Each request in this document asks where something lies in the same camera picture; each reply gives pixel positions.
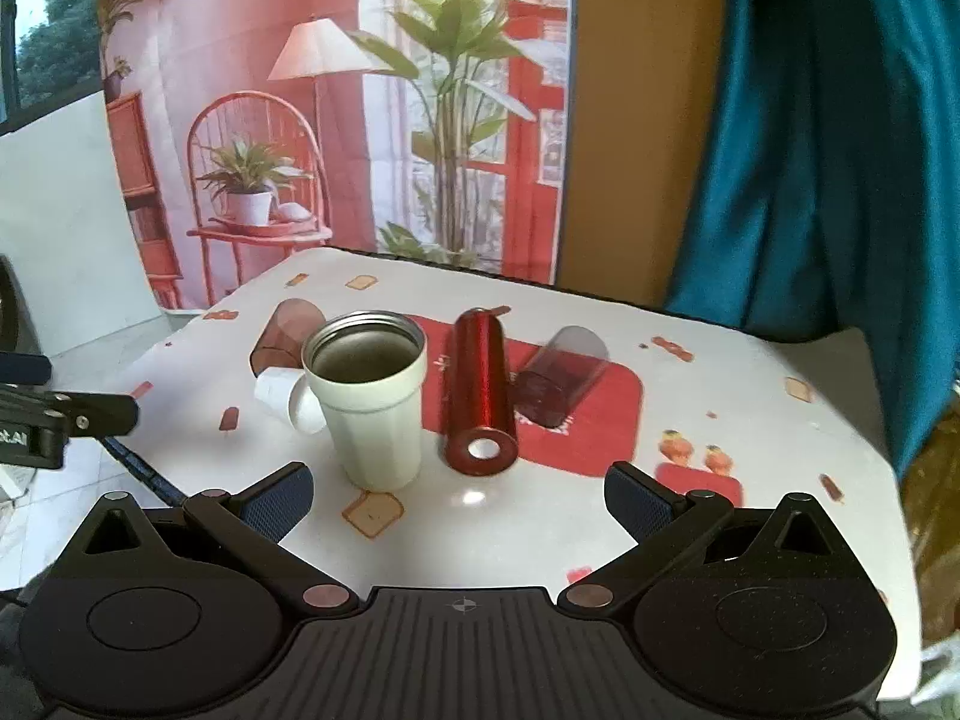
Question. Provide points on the printed white red tablecloth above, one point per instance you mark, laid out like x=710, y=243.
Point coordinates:
x=757, y=405

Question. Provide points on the large white cup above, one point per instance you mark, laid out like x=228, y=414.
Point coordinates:
x=375, y=420

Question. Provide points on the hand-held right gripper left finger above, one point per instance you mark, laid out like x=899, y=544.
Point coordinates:
x=279, y=504

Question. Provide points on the red metallic bottle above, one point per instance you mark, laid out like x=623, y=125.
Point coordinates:
x=476, y=382

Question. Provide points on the teal curtain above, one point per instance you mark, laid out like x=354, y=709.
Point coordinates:
x=825, y=165

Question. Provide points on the purple translucent cup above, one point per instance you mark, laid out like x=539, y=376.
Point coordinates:
x=559, y=382

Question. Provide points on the brown wooden panel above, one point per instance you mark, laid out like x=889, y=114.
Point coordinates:
x=637, y=127

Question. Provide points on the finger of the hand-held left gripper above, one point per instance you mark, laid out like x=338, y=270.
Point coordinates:
x=97, y=412
x=22, y=369

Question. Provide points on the window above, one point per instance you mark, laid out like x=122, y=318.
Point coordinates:
x=45, y=30

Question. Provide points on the small white cup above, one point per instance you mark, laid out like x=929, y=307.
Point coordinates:
x=289, y=397

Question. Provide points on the mustard yellow cloth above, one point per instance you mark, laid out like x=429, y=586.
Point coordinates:
x=934, y=525

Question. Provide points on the printed room scene backdrop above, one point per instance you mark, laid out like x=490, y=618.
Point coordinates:
x=225, y=37

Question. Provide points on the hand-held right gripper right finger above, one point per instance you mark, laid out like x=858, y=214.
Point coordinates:
x=637, y=504

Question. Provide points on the brown translucent cup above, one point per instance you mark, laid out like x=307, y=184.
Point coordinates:
x=281, y=334

